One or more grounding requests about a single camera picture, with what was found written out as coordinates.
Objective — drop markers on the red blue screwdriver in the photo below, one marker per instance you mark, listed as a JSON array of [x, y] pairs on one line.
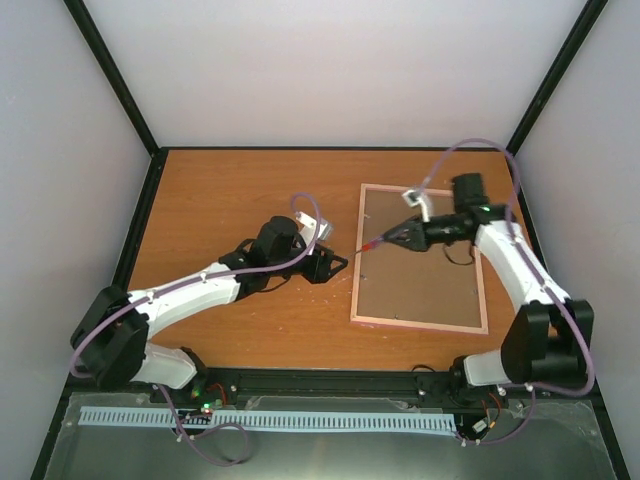
[[370, 245]]

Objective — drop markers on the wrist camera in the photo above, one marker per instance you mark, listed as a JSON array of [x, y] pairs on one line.
[[417, 198], [311, 228]]

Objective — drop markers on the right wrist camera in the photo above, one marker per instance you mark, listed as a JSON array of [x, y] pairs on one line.
[[417, 198]]

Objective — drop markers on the black enclosure frame post right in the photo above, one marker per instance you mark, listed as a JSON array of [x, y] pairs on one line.
[[579, 32]]

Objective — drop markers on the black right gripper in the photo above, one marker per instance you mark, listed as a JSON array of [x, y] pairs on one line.
[[416, 238]]

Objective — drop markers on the pink wooden photo frame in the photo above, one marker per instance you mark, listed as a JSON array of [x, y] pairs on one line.
[[442, 289]]

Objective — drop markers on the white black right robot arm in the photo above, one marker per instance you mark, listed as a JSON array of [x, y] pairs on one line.
[[546, 346]]

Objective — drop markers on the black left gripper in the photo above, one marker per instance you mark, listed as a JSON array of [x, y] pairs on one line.
[[319, 272]]

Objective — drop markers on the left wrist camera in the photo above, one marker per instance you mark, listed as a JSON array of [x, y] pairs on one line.
[[311, 228]]

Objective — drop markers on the black enclosure frame post left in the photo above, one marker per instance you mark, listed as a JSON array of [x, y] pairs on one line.
[[90, 32]]

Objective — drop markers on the black enclosure frame post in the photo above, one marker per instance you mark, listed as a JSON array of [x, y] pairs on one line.
[[579, 32], [90, 32]]

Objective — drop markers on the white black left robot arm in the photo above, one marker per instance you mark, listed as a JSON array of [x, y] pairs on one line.
[[113, 342]]

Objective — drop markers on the light blue cable duct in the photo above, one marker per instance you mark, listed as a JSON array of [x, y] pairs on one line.
[[273, 421]]

